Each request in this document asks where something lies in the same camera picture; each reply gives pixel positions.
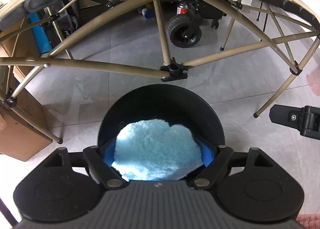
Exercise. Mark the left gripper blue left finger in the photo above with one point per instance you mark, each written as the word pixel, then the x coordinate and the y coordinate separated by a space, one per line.
pixel 107 152

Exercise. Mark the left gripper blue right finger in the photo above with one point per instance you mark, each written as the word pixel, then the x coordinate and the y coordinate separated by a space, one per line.
pixel 208 151

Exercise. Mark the light blue plush toy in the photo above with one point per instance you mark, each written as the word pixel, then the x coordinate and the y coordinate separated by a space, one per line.
pixel 153 150

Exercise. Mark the black round trash bin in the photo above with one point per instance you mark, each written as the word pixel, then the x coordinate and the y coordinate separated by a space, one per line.
pixel 175 105

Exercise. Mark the pink rug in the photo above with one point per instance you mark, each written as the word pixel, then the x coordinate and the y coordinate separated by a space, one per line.
pixel 310 221

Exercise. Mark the black cart wheel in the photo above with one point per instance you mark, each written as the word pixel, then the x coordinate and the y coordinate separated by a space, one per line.
pixel 177 28

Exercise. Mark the olive folding camp table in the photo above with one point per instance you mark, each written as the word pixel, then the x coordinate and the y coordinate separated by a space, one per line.
pixel 17 10

